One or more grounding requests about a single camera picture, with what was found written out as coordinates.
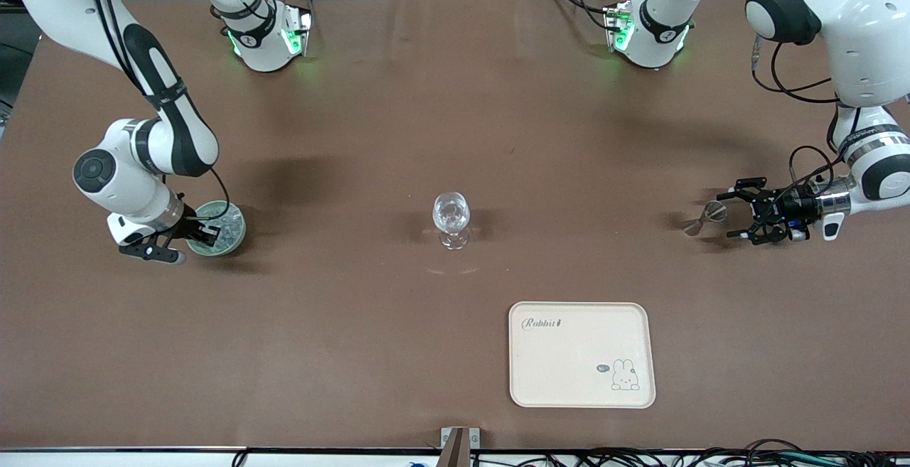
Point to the brown camera pole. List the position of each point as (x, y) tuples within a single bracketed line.
[(455, 449)]

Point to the green ceramic bowl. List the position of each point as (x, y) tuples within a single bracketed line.
[(234, 243)]

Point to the steel double jigger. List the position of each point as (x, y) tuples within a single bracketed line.
[(713, 212)]

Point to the pile of clear ice cubes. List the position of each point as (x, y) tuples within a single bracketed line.
[(229, 225)]

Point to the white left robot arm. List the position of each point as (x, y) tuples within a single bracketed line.
[(867, 33)]

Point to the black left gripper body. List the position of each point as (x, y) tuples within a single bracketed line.
[(798, 205)]

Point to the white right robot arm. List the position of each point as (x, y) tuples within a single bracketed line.
[(163, 111)]

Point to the small metal edge bracket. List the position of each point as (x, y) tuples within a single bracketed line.
[(446, 437)]

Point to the green lit base connector box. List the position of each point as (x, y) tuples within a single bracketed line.
[(617, 26), (297, 30)]

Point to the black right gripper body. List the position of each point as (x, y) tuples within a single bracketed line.
[(188, 222)]

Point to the cream rabbit print tray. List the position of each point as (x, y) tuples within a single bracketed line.
[(576, 360)]

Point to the clear stemmed wine glass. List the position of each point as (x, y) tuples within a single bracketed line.
[(451, 215)]

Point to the brown table cloth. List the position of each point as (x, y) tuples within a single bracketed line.
[(355, 133)]

